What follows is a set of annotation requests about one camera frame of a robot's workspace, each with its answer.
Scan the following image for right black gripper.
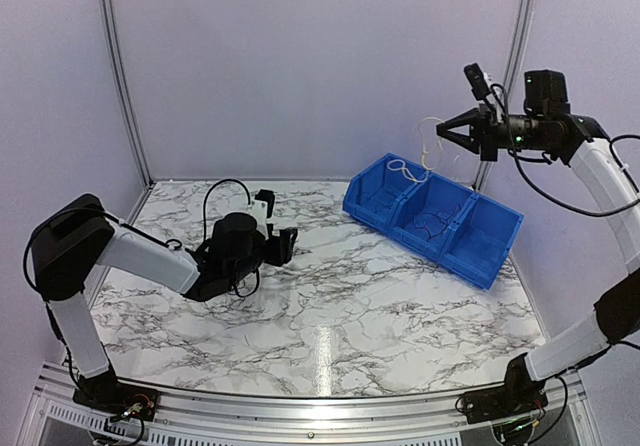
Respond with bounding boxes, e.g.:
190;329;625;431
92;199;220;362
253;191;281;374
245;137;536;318
438;103;553;162

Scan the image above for white wire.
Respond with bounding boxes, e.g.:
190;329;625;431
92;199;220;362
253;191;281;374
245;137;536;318
385;117;446;185

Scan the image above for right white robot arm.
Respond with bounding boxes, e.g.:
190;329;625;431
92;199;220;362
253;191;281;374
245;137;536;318
436;63;639;414

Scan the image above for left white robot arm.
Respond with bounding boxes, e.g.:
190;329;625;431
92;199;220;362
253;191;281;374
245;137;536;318
23;190;298;411

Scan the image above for blue three-compartment bin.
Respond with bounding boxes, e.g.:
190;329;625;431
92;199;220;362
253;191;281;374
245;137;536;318
343;153;523;290

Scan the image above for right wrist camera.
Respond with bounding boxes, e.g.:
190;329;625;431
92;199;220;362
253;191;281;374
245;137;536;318
463;63;500;103

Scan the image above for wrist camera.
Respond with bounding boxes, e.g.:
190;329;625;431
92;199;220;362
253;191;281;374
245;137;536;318
249;189;275;238
463;63;500;103

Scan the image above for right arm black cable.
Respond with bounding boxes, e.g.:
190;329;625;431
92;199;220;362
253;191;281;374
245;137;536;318
489;83;640;420

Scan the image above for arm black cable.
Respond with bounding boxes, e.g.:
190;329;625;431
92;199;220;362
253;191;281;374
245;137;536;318
22;179;261;298
489;83;640;420

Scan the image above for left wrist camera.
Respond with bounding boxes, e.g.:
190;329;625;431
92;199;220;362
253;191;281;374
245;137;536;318
249;189;275;238

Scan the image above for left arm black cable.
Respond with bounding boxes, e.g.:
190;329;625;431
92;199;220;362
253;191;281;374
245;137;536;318
22;179;261;298

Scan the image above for right aluminium frame post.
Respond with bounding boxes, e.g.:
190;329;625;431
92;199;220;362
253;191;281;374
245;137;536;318
472;0;537;192

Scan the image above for aluminium frame post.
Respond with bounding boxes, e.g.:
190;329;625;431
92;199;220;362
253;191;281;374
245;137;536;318
95;0;154;188
472;0;537;192

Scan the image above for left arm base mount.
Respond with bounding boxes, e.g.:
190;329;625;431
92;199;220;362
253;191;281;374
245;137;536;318
73;378;160;421

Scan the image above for aluminium front rail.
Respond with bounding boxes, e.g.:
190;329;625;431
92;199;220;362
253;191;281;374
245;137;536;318
17;364;601;445

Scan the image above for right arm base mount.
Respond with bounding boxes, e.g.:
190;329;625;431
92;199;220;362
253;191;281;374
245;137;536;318
454;384;548;424

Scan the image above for left aluminium frame post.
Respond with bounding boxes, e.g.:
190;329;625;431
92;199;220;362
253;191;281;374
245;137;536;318
95;0;154;188

